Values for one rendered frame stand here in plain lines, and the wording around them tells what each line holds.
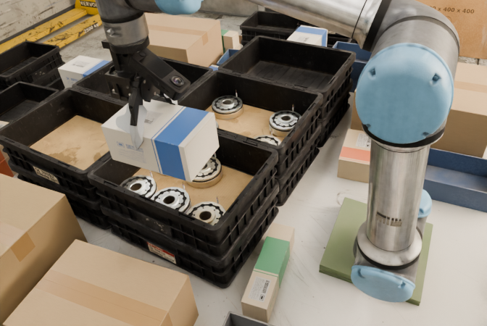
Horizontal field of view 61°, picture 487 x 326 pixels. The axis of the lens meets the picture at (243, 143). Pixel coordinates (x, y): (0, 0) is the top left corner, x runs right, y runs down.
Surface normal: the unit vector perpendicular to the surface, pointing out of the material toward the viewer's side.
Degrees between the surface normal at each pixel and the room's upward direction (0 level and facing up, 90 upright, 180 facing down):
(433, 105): 85
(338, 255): 4
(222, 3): 90
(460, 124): 90
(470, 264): 0
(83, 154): 0
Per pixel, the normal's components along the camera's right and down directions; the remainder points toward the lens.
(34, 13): 0.90, 0.22
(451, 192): -0.42, 0.58
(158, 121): -0.07, -0.78
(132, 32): 0.54, 0.49
